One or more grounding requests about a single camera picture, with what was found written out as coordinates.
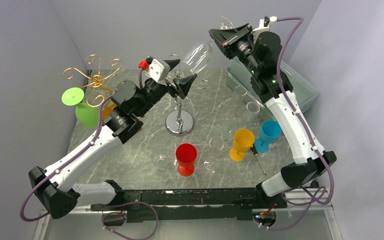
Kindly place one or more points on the clear wine glass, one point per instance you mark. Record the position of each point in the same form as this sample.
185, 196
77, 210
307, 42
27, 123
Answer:
236, 105
250, 114
228, 129

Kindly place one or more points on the gold wine glass rack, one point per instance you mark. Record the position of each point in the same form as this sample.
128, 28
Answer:
95, 81

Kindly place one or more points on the red plastic wine glass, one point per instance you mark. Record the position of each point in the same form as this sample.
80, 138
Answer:
186, 155

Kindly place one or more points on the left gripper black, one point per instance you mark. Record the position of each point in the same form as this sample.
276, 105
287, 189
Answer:
182, 85

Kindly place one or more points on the green plastic wine glass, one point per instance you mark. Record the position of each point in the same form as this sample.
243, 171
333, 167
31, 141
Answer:
87, 115

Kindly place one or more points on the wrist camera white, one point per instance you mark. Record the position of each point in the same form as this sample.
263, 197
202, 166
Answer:
155, 68
266, 22

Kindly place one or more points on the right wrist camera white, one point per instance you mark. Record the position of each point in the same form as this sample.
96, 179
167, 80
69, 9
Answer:
266, 22

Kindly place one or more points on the chrome wine glass rack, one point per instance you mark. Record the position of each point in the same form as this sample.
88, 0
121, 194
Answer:
179, 122

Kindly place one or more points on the orange wooden rack base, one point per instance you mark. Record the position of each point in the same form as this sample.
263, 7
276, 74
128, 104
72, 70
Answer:
108, 108

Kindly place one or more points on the blue plastic wine glass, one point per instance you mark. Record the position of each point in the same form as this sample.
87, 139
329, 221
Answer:
270, 130

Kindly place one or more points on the orange plastic wine glass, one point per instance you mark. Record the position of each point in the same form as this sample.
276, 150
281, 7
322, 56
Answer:
243, 140

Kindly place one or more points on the orange black screwdriver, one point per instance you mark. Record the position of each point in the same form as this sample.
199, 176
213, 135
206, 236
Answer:
256, 154

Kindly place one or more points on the aluminium frame rail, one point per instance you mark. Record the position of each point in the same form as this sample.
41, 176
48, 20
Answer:
296, 200

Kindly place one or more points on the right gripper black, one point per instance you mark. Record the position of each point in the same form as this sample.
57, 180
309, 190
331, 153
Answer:
224, 37

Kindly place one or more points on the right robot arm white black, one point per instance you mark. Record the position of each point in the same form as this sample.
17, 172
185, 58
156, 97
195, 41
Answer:
261, 55

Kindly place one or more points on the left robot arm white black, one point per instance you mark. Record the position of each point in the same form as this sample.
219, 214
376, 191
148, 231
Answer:
56, 186

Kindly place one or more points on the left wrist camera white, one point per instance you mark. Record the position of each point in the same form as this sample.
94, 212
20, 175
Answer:
155, 68

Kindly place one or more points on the clear plastic storage box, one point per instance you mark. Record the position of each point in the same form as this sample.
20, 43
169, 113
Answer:
305, 92

